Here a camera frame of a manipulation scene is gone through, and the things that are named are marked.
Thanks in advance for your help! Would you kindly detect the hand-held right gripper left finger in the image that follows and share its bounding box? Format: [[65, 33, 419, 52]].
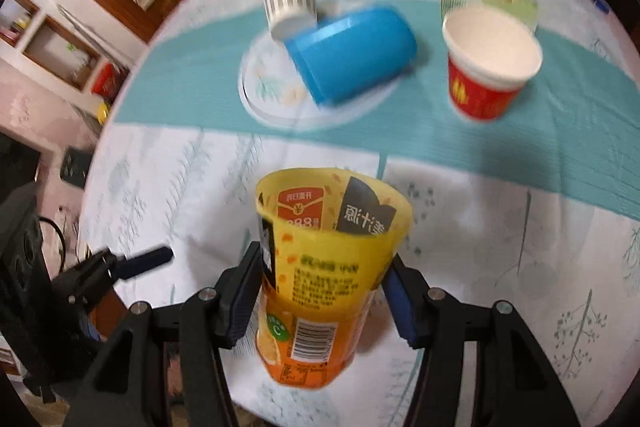
[[62, 241, 264, 427]]

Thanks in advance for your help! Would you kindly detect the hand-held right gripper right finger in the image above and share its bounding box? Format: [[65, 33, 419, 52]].
[[382, 252, 583, 427]]

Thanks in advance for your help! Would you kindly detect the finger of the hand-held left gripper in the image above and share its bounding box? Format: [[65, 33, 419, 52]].
[[64, 246, 175, 304]]

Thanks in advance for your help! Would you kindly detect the yellow orange plastic cup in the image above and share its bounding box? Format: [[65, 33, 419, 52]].
[[254, 167, 414, 390]]

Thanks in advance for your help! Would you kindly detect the blue plastic cup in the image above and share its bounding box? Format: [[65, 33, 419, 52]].
[[284, 6, 419, 108]]

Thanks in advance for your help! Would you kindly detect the red and white paper cup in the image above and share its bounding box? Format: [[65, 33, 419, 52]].
[[442, 4, 544, 122]]

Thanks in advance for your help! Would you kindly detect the white ribbed cup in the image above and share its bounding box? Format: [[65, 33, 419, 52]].
[[262, 0, 319, 42]]

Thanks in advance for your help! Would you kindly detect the teal and white tablecloth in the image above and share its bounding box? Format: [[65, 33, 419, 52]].
[[85, 0, 640, 427]]

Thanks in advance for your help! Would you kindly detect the red container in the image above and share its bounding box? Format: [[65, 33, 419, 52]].
[[91, 62, 129, 98]]

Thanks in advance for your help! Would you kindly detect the white patterned plate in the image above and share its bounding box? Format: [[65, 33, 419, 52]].
[[238, 27, 401, 130]]

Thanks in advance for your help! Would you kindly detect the black cable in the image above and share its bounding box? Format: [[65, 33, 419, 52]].
[[36, 216, 71, 273]]

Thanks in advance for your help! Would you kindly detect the white wall shelf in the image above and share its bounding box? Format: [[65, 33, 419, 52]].
[[0, 0, 131, 92]]

